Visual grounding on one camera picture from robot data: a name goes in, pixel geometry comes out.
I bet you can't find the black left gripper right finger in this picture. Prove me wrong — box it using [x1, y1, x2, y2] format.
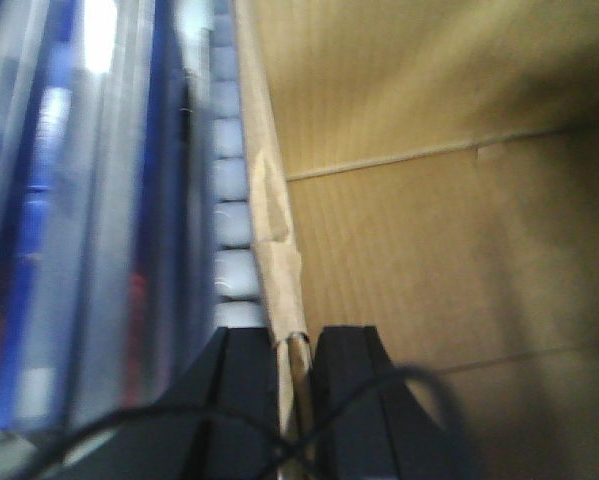
[312, 326, 471, 479]

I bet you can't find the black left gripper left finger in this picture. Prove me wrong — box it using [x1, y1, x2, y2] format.
[54, 328, 278, 479]

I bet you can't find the brown cardboard carton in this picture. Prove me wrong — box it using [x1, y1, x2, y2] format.
[236, 1, 599, 479]

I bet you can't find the black cable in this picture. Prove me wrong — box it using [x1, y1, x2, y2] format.
[23, 363, 460, 480]

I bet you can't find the stainless steel shelf rail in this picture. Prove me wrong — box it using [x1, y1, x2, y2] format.
[0, 1, 265, 432]

